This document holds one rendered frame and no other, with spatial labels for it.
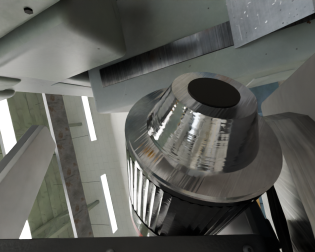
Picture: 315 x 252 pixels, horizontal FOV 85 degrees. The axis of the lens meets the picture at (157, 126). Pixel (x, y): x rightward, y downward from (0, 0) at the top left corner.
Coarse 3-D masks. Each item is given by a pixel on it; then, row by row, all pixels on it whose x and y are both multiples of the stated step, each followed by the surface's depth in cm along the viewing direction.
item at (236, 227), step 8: (248, 208) 7; (256, 208) 7; (240, 216) 7; (248, 216) 7; (256, 216) 7; (232, 224) 8; (240, 224) 7; (248, 224) 7; (256, 224) 7; (264, 224) 7; (224, 232) 8; (232, 232) 8; (240, 232) 7; (248, 232) 7; (256, 232) 6; (264, 232) 6; (272, 232) 7; (272, 240) 7; (280, 248) 7
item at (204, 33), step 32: (128, 0) 51; (160, 0) 48; (192, 0) 45; (224, 0) 42; (128, 32) 52; (160, 32) 48; (192, 32) 45; (224, 32) 42; (288, 32) 38; (128, 64) 53; (160, 64) 49; (192, 64) 46; (224, 64) 44; (256, 64) 41; (288, 64) 40; (96, 96) 58; (128, 96) 54
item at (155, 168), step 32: (160, 96) 6; (128, 128) 5; (128, 160) 5; (160, 160) 4; (256, 160) 4; (160, 192) 4; (192, 192) 4; (224, 192) 4; (256, 192) 4; (160, 224) 6; (192, 224) 5; (224, 224) 5
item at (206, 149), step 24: (192, 72) 5; (168, 96) 4; (192, 96) 4; (216, 96) 4; (240, 96) 4; (168, 120) 4; (192, 120) 4; (216, 120) 4; (240, 120) 4; (168, 144) 4; (192, 144) 4; (216, 144) 4; (240, 144) 4; (192, 168) 4; (216, 168) 4; (240, 168) 4
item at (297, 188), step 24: (312, 72) 5; (288, 96) 7; (312, 96) 5; (288, 120) 6; (312, 120) 6; (288, 144) 5; (312, 144) 5; (288, 168) 5; (312, 168) 4; (288, 192) 5; (312, 192) 4; (288, 216) 6; (312, 216) 4; (288, 240) 8; (312, 240) 4
